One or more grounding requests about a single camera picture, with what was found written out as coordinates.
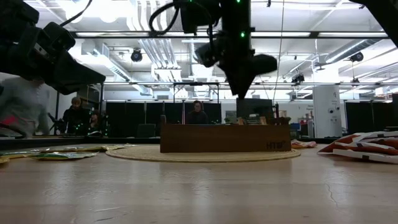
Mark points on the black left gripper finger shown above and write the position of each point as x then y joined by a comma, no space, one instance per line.
74,74

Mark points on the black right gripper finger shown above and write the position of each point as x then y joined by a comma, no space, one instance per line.
247,74
233,74

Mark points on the brown wooden tea organizer box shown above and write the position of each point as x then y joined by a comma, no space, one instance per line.
217,138

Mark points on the orange mango tea bag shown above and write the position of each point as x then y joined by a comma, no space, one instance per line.
304,144

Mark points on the white orange tea bag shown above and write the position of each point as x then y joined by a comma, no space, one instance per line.
379,134
345,145
373,157

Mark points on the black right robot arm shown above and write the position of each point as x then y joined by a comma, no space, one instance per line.
385,15

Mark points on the plain yellow tea bag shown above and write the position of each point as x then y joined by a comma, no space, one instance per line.
124,145

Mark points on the person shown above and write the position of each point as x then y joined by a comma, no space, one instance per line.
21,105
196,116
76,119
95,123

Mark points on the black hanging spotlight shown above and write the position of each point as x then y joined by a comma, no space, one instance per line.
357,57
298,78
136,56

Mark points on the round woven straw placemat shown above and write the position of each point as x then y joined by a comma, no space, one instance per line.
202,157

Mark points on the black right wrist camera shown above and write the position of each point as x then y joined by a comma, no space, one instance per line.
199,15

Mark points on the black metal table frame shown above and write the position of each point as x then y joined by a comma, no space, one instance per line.
93,140

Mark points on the black partition wall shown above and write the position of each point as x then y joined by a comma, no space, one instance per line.
367,116
130,115

